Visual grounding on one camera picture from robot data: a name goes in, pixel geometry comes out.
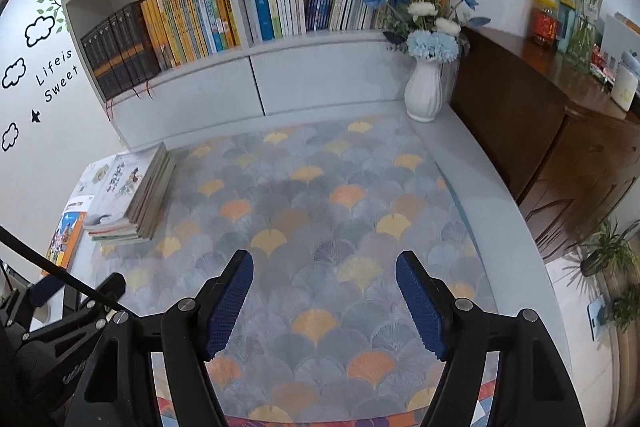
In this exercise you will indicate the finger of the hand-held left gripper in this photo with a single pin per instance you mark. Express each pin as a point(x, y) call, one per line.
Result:
point(47, 293)
point(107, 289)

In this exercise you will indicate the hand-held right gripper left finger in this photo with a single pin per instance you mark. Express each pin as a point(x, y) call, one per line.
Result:
point(230, 302)

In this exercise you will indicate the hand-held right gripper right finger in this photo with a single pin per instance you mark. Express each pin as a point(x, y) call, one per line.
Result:
point(419, 302)

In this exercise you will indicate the stack of children's books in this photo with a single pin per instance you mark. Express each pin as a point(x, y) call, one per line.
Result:
point(125, 177)

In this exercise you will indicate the row of black hardcover books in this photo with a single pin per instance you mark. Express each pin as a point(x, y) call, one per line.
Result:
point(120, 52)

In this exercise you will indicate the row of yellow orange books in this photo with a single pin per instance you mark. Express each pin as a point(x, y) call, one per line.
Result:
point(190, 22)

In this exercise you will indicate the orange airplane cover book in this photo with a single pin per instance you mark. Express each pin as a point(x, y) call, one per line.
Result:
point(67, 232)

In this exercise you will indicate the grey fan-pattern rug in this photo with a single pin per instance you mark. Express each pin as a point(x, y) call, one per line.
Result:
point(325, 207)

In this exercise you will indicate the colourful patterned mat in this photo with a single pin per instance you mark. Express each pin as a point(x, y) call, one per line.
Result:
point(325, 421)

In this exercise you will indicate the white blue printed card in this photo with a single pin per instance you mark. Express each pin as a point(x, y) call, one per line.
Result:
point(598, 319)

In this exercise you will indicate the green potted plant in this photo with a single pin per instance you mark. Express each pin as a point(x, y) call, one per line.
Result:
point(605, 252)
point(627, 307)

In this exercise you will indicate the brown wooden cabinet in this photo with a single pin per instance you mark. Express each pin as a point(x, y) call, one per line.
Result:
point(500, 107)

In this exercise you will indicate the white ribbed vase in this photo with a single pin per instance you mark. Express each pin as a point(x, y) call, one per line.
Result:
point(424, 89)

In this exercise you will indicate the white bookshelf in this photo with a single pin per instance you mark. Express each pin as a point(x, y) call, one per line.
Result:
point(325, 72)

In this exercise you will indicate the white cylindrical device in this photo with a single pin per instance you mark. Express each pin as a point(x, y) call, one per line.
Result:
point(625, 82)

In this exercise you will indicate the red jar with yellow lid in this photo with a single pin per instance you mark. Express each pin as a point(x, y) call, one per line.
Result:
point(544, 24)

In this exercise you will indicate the teal box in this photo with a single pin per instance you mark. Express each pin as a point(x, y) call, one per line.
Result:
point(566, 24)

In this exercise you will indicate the glass vase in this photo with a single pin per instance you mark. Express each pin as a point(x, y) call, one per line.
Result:
point(587, 32)

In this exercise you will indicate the white orange-edged box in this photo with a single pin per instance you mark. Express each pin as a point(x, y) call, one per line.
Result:
point(620, 32)

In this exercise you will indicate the black bird wall decal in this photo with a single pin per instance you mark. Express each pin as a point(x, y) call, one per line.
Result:
point(36, 117)

